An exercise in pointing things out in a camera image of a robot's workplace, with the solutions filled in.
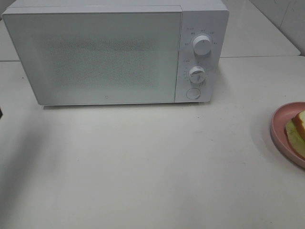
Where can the white microwave door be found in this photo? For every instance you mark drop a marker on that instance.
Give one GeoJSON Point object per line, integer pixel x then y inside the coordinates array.
{"type": "Point", "coordinates": [77, 59]}

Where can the round door release button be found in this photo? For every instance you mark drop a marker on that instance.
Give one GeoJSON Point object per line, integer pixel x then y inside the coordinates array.
{"type": "Point", "coordinates": [193, 93]}

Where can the white timer knob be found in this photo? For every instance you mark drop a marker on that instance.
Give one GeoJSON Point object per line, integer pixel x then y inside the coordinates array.
{"type": "Point", "coordinates": [197, 74]}

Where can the pink round plate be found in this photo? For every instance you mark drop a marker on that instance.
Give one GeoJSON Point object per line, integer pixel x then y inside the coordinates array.
{"type": "Point", "coordinates": [278, 134]}

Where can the yellow green sandwich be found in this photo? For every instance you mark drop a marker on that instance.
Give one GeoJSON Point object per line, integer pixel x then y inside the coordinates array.
{"type": "Point", "coordinates": [295, 131]}

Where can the white microwave oven body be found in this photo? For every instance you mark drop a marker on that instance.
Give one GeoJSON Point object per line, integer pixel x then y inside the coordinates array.
{"type": "Point", "coordinates": [94, 52]}

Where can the upper white power knob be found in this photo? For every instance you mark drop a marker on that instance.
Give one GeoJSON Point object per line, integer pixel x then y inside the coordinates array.
{"type": "Point", "coordinates": [202, 45]}

